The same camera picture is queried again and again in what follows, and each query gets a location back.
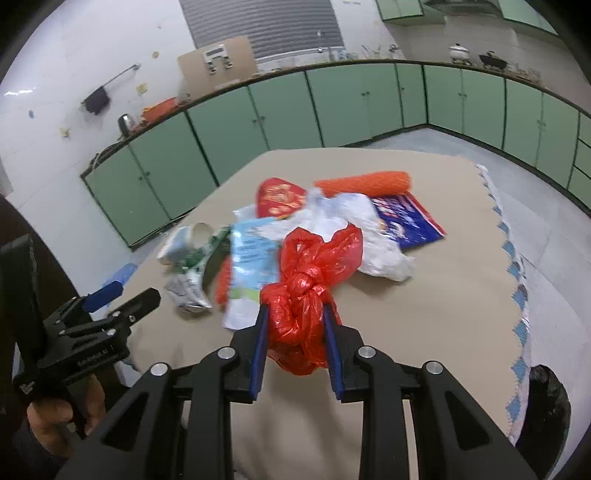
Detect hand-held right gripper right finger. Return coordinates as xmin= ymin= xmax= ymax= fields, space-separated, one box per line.
xmin=322 ymin=305 xmax=539 ymax=480

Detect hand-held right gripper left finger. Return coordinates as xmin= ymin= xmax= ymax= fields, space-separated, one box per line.
xmin=55 ymin=302 xmax=271 ymax=480

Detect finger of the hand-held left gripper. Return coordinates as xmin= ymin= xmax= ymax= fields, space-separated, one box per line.
xmin=107 ymin=288 xmax=162 ymax=329
xmin=81 ymin=281 xmax=124 ymax=315

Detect red plastic bag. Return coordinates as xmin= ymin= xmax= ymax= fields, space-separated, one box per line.
xmin=260 ymin=224 xmax=365 ymax=376

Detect person's left hand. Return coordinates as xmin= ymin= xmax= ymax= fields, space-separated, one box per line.
xmin=27 ymin=373 xmax=108 ymax=459

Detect crumpled green white packet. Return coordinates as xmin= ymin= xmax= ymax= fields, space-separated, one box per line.
xmin=163 ymin=226 xmax=232 ymax=315

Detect white paper cup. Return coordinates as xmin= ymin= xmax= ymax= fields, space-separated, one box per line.
xmin=156 ymin=222 xmax=214 ymax=267

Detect white green salt packet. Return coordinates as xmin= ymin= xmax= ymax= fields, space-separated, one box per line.
xmin=222 ymin=217 xmax=283 ymax=331

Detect white plastic bag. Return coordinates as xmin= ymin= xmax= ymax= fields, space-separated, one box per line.
xmin=232 ymin=188 xmax=416 ymax=283

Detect beige table cover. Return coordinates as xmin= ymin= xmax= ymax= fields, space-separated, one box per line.
xmin=113 ymin=148 xmax=532 ymax=480

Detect blue printed packet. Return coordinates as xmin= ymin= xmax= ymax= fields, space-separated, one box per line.
xmin=370 ymin=192 xmax=448 ymax=252

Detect red round packet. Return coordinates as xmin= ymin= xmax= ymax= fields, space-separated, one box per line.
xmin=256 ymin=177 xmax=310 ymax=219

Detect orange plastic basin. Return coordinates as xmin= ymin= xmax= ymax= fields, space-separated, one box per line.
xmin=141 ymin=97 xmax=179 ymax=123

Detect black hanging cloth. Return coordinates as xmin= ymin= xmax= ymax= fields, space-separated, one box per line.
xmin=83 ymin=86 xmax=112 ymax=116

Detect white blue patterned tablecloth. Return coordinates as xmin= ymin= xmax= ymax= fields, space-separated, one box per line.
xmin=475 ymin=164 xmax=533 ymax=446

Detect black round stool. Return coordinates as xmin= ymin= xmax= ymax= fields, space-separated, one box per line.
xmin=514 ymin=364 xmax=573 ymax=480

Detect cardboard box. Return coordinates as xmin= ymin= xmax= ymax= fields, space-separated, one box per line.
xmin=177 ymin=36 xmax=257 ymax=101

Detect green base cabinets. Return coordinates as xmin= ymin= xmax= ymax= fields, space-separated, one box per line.
xmin=80 ymin=59 xmax=591 ymax=251

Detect white device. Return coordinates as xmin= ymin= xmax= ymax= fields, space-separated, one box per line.
xmin=203 ymin=43 xmax=234 ymax=75

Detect grey window blind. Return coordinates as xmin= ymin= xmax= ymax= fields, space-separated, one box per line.
xmin=178 ymin=0 xmax=346 ymax=62

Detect black wok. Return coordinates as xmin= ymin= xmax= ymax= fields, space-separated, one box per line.
xmin=478 ymin=50 xmax=509 ymax=70

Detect metal towel rail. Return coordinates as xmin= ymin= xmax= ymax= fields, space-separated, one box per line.
xmin=82 ymin=63 xmax=141 ymax=106

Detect green wall cabinets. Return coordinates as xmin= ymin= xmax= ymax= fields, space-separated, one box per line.
xmin=375 ymin=0 xmax=560 ymax=37

